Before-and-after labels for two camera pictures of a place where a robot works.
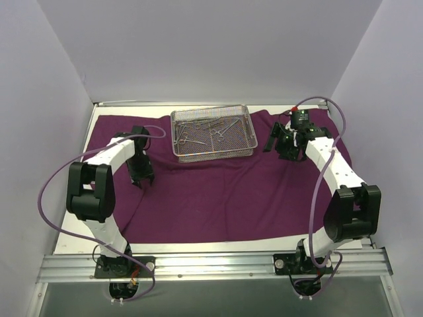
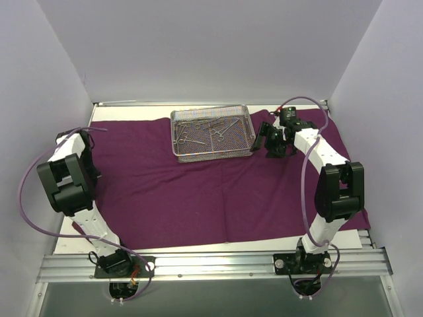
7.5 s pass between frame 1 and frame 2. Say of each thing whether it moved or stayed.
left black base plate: stayed
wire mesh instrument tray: stayed
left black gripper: moved
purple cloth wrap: stayed
